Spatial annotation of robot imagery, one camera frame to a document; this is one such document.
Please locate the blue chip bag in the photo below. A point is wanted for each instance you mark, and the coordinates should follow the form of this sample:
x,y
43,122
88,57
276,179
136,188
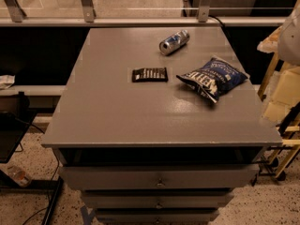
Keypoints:
x,y
216,78

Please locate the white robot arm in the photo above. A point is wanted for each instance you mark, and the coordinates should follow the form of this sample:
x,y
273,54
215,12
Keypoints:
x,y
288,45

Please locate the black snack packet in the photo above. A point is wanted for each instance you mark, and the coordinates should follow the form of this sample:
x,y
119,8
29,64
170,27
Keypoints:
x,y
149,74

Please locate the grey drawer cabinet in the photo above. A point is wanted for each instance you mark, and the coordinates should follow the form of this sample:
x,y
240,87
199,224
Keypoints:
x,y
154,152

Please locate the silver blue soda can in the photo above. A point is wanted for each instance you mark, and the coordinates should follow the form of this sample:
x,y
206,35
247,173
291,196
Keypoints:
x,y
174,42

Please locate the white crumpled cloth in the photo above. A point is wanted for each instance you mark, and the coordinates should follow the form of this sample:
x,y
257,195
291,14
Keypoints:
x,y
6,81

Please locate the plastic bottle on floor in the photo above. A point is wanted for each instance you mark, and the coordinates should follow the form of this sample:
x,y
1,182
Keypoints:
x,y
19,176

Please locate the metal railing frame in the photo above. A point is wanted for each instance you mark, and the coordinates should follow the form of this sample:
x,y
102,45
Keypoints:
x,y
102,13

